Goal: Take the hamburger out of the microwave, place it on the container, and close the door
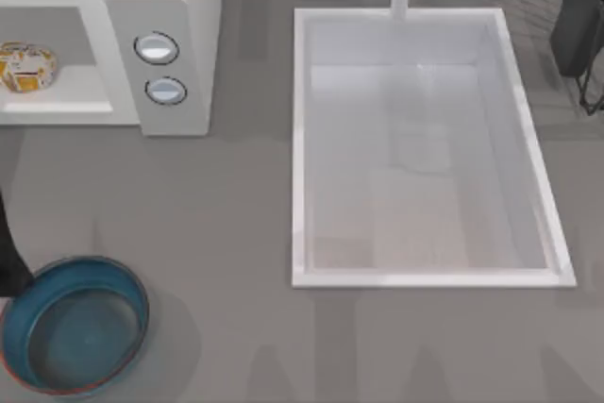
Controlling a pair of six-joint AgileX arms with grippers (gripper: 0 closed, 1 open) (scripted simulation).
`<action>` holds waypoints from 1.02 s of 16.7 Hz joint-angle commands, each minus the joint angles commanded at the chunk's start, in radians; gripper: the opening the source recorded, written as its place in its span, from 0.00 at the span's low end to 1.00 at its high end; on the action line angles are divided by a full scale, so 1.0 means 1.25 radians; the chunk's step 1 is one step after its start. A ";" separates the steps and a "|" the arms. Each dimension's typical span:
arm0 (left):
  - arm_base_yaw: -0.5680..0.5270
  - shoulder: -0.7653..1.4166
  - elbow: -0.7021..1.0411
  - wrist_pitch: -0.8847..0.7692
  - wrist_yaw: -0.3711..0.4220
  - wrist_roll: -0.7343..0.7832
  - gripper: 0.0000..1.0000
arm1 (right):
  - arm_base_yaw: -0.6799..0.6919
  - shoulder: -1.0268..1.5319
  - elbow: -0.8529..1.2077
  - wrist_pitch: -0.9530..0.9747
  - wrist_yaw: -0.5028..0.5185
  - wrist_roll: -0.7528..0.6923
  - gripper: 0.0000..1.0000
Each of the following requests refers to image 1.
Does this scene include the black rack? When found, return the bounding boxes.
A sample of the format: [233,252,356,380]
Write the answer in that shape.
[548,0,604,116]

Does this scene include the round microwave knob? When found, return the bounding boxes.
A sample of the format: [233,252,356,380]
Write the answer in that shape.
[143,76,189,106]
[133,30,181,66]

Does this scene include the pale microwave oven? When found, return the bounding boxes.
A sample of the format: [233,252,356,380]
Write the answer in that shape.
[0,0,223,139]

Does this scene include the yellow and white bread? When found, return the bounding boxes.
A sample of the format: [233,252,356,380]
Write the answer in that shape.
[0,41,60,94]

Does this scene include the blue bowl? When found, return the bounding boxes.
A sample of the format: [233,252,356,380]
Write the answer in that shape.
[0,255,151,398]

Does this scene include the white sink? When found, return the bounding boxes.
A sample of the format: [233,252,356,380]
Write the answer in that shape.
[285,7,579,290]

